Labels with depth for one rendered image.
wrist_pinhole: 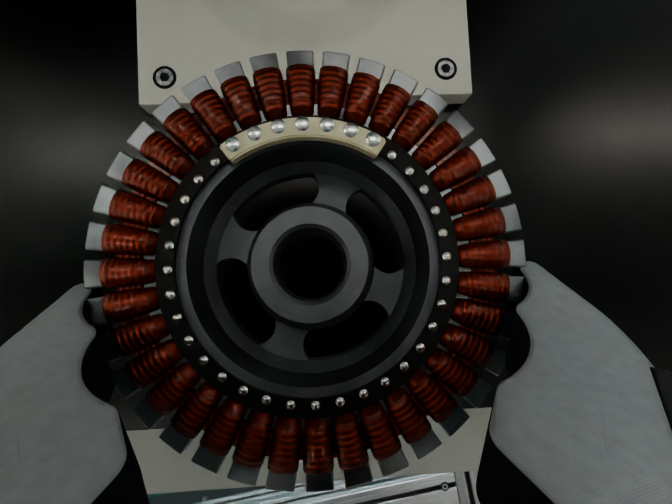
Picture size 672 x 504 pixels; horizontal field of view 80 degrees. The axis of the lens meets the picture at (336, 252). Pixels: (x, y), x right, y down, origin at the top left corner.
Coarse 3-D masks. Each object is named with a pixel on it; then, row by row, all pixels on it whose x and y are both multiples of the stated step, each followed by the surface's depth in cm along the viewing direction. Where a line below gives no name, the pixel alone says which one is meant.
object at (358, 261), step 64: (256, 64) 10; (192, 128) 10; (256, 128) 10; (320, 128) 10; (384, 128) 10; (448, 128) 10; (128, 192) 10; (192, 192) 10; (256, 192) 12; (320, 192) 12; (384, 192) 12; (448, 192) 10; (128, 256) 10; (192, 256) 11; (256, 256) 11; (448, 256) 10; (512, 256) 10; (128, 320) 10; (192, 320) 10; (320, 320) 11; (384, 320) 12; (448, 320) 10; (512, 320) 10; (128, 384) 10; (192, 384) 10; (256, 384) 10; (320, 384) 10; (384, 384) 10; (448, 384) 10; (256, 448) 9; (320, 448) 10; (384, 448) 10
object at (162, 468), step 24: (480, 408) 21; (144, 432) 20; (456, 432) 21; (480, 432) 21; (144, 456) 20; (168, 456) 20; (192, 456) 20; (408, 456) 21; (432, 456) 21; (456, 456) 21; (480, 456) 21; (144, 480) 20; (168, 480) 20; (192, 480) 20; (216, 480) 20; (264, 480) 20; (336, 480) 21
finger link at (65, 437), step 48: (96, 288) 10; (48, 336) 9; (96, 336) 9; (0, 384) 7; (48, 384) 7; (96, 384) 8; (0, 432) 7; (48, 432) 6; (96, 432) 6; (0, 480) 6; (48, 480) 6; (96, 480) 6
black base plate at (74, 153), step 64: (0, 0) 19; (64, 0) 19; (128, 0) 19; (512, 0) 20; (576, 0) 20; (640, 0) 20; (0, 64) 19; (64, 64) 19; (128, 64) 19; (512, 64) 20; (576, 64) 20; (640, 64) 20; (0, 128) 19; (64, 128) 19; (128, 128) 19; (512, 128) 20; (576, 128) 20; (640, 128) 20; (0, 192) 19; (64, 192) 19; (512, 192) 19; (576, 192) 20; (640, 192) 20; (0, 256) 18; (64, 256) 18; (320, 256) 19; (384, 256) 19; (576, 256) 19; (640, 256) 20; (0, 320) 18; (256, 320) 19; (640, 320) 19
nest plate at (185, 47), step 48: (144, 0) 18; (192, 0) 18; (240, 0) 18; (288, 0) 18; (336, 0) 18; (384, 0) 18; (432, 0) 18; (144, 48) 18; (192, 48) 18; (240, 48) 18; (288, 48) 18; (336, 48) 18; (384, 48) 18; (432, 48) 18; (144, 96) 18
